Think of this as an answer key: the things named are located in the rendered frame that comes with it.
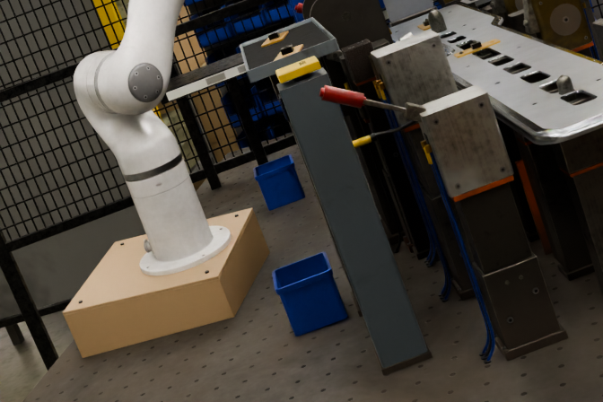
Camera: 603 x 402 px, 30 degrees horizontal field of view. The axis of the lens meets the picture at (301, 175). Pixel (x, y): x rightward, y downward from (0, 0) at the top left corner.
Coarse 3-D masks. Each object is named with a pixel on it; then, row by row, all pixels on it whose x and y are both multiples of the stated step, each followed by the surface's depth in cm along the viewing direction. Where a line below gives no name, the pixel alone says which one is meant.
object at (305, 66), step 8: (296, 64) 156; (304, 64) 153; (312, 64) 152; (280, 72) 154; (288, 72) 152; (296, 72) 152; (304, 72) 152; (280, 80) 152; (288, 80) 152; (296, 80) 154
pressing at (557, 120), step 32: (416, 32) 248; (448, 32) 234; (480, 32) 221; (512, 32) 209; (480, 64) 192; (512, 64) 183; (544, 64) 175; (576, 64) 168; (512, 96) 163; (544, 96) 157; (512, 128) 151; (544, 128) 140; (576, 128) 138
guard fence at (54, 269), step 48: (48, 0) 418; (96, 0) 412; (0, 48) 428; (96, 48) 421; (0, 144) 440; (48, 144) 437; (96, 144) 433; (96, 192) 439; (48, 240) 450; (96, 240) 446; (0, 288) 461; (48, 288) 456
